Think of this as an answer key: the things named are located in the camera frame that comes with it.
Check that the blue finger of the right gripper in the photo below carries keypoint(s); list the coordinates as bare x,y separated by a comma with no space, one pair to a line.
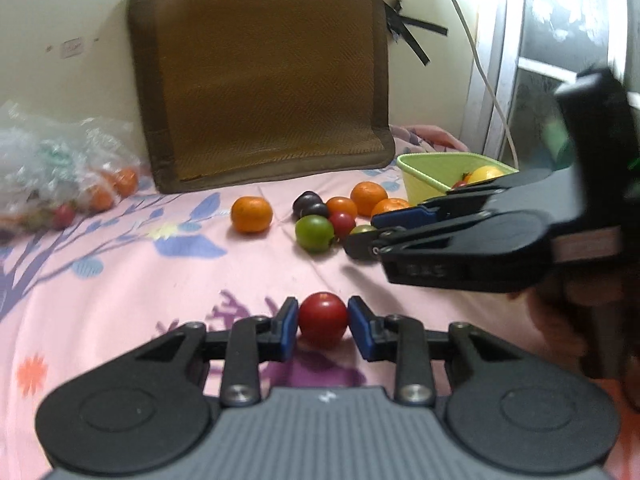
367,246
405,217

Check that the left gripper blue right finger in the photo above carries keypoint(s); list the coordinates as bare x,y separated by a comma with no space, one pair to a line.
397,339

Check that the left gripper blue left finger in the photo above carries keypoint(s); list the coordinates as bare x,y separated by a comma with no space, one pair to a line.
253,341

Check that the small red tomato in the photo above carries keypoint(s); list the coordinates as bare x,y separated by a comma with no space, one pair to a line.
343,224

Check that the small orange tomato back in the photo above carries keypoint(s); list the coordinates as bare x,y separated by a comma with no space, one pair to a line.
342,205

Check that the orange mandarin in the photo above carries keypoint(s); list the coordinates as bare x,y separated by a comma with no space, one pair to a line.
251,215
366,195

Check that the large yellow citrus fruit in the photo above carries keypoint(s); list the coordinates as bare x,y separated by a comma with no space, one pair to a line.
482,174

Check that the red cherry tomato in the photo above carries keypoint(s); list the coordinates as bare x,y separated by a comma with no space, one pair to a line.
322,320

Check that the dark purple tomato back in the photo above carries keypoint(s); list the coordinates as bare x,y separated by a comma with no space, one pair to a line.
303,201

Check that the dark purple tomato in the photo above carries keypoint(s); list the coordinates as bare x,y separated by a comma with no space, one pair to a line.
303,201
316,209

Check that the orange mandarin back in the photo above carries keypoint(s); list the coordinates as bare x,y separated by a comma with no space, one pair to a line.
251,215

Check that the small green orange tomato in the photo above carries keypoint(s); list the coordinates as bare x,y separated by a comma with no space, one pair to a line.
362,228

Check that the person's right hand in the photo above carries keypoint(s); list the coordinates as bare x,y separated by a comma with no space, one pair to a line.
555,319

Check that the green plastic basin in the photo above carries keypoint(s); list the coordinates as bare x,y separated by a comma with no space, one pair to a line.
429,175

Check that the pink deer print bedsheet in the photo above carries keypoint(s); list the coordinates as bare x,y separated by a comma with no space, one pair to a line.
72,300

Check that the clear plastic bag of fruit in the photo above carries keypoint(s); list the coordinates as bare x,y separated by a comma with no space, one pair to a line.
53,173

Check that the black tape cross on wall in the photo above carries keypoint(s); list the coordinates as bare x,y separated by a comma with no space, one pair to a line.
399,27

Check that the white window frame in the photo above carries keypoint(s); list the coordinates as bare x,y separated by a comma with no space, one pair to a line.
528,48

